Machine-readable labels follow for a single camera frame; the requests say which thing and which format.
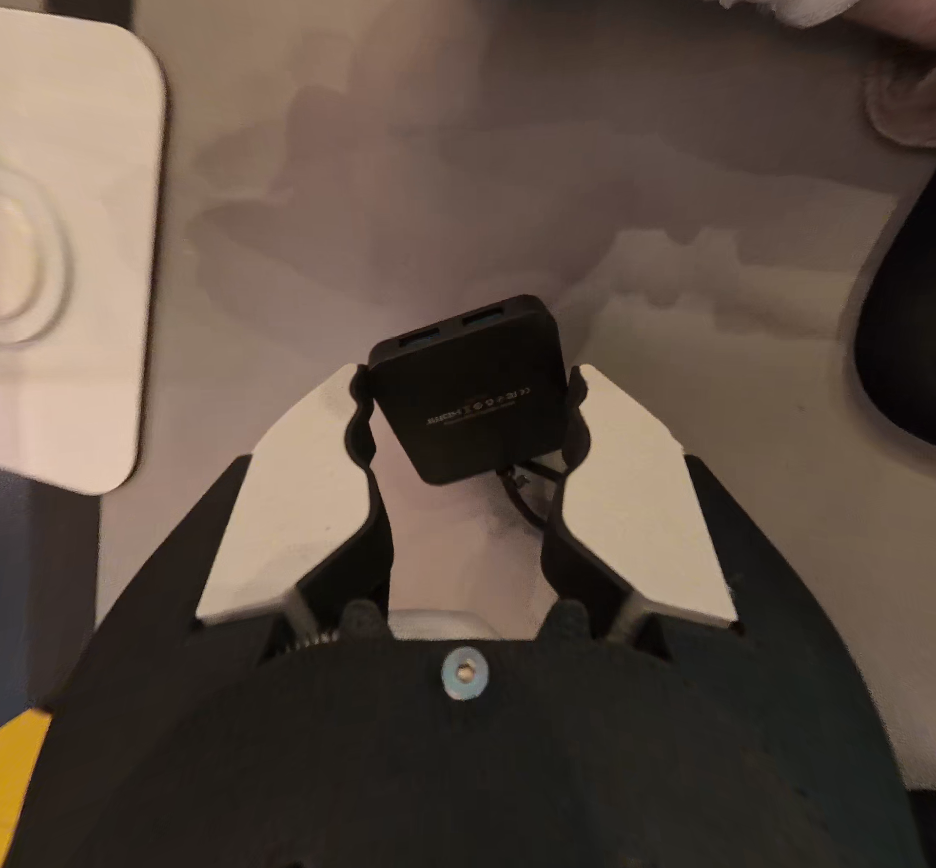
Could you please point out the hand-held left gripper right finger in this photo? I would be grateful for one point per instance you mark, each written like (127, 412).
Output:
(643, 517)

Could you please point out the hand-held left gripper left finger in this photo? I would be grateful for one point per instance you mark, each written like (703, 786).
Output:
(292, 517)

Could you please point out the square black hdmi splitter box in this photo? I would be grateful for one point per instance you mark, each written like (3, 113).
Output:
(468, 400)

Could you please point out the yellow plastic bin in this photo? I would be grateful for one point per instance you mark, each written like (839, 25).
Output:
(22, 773)

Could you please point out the person's right forearm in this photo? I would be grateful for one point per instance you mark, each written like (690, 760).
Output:
(899, 78)

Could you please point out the black textured pad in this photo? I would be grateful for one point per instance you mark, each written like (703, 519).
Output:
(903, 327)

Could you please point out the white tablet stand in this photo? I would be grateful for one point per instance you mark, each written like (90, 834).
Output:
(73, 261)

